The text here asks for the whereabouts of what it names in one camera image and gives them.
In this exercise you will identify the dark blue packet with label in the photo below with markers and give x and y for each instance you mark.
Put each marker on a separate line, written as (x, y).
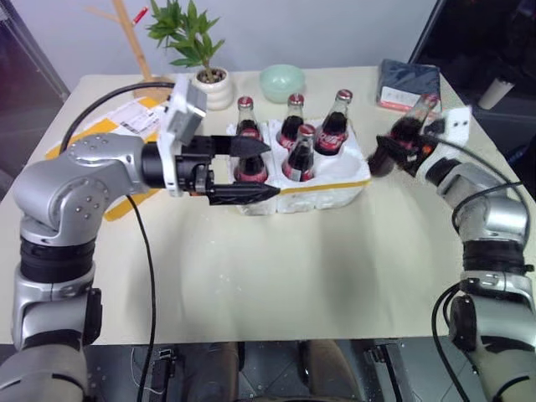
(408, 77)

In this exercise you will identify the pale green bowl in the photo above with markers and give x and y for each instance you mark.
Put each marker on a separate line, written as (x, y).
(280, 81)

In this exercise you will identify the green plant in white pot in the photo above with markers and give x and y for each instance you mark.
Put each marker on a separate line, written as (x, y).
(213, 94)

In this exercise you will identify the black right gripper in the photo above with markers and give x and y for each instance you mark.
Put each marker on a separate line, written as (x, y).
(423, 155)

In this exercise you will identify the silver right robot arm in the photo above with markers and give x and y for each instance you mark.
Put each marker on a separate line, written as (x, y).
(502, 218)

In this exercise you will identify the white foam crate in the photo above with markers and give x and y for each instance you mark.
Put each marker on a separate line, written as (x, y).
(318, 197)

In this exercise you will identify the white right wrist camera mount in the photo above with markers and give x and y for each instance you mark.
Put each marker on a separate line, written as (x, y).
(458, 125)

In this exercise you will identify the wooden branch stand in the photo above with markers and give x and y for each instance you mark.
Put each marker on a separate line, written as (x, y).
(135, 42)

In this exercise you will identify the glass cola bottle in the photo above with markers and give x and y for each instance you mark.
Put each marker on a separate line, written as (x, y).
(247, 125)
(333, 134)
(291, 125)
(251, 169)
(408, 127)
(299, 161)

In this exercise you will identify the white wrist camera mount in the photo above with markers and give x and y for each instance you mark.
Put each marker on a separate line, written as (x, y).
(184, 113)
(458, 125)

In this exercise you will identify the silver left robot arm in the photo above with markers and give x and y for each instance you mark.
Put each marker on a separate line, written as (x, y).
(63, 184)

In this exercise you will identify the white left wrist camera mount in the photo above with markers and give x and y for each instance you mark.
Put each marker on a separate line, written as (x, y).
(184, 113)

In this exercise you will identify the red tag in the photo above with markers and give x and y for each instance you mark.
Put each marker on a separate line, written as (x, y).
(141, 15)

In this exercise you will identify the black metal bracket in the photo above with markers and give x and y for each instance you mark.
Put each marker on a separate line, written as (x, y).
(163, 372)
(383, 368)

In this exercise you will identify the brown rounded shape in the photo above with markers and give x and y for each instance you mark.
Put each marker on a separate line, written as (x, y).
(331, 372)

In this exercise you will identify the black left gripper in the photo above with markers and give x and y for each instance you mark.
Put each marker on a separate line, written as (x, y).
(192, 148)

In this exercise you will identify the white cup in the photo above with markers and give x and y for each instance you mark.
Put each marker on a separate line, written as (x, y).
(494, 94)

